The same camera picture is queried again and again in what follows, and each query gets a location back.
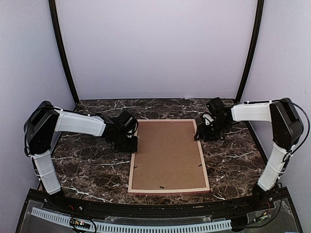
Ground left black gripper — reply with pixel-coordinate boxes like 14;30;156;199
110;131;138;153

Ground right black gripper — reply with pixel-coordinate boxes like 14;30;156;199
194;117;230;141

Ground brown cardboard backing board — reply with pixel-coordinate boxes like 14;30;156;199
130;120;208;190

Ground pink wooden picture frame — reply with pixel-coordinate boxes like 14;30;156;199
127;118;210;195

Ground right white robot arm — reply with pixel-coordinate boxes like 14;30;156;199
194;98;304;191

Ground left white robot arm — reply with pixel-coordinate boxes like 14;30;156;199
24;100;138;212

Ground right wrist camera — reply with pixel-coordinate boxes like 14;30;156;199
201;113;214;125

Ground black front table rail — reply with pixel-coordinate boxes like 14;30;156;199
61;197;255;218

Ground white slotted cable duct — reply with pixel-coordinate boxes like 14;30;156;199
31;207;232;233

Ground right black corner post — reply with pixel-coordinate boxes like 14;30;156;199
235;0;264;102

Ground black corner post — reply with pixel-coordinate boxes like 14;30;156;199
235;0;264;102
48;0;80;105

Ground left black corner post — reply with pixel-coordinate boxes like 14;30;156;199
48;0;80;105

